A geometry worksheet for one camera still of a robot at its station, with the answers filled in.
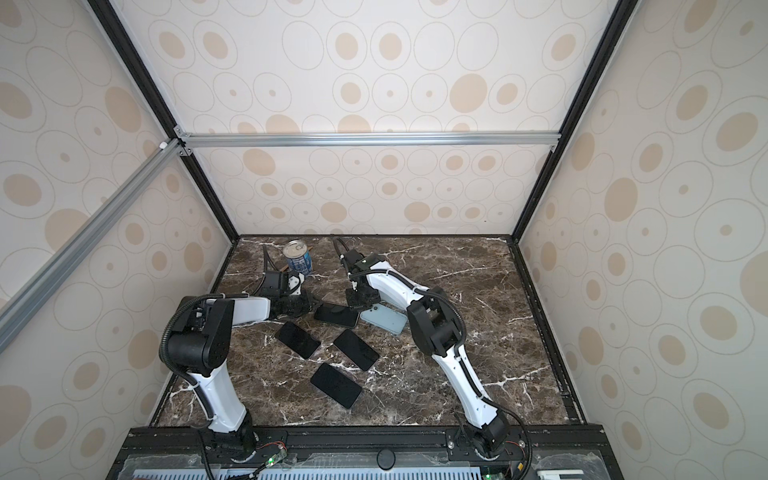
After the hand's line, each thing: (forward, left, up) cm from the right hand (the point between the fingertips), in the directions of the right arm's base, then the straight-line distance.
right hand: (358, 310), depth 99 cm
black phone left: (-9, +19, -2) cm, 21 cm away
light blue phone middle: (-3, -9, 0) cm, 9 cm away
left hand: (+4, +10, +3) cm, 11 cm away
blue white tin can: (+14, +20, +10) cm, 26 cm away
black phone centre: (-13, -1, -1) cm, 14 cm away
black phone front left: (-23, +5, -2) cm, 24 cm away
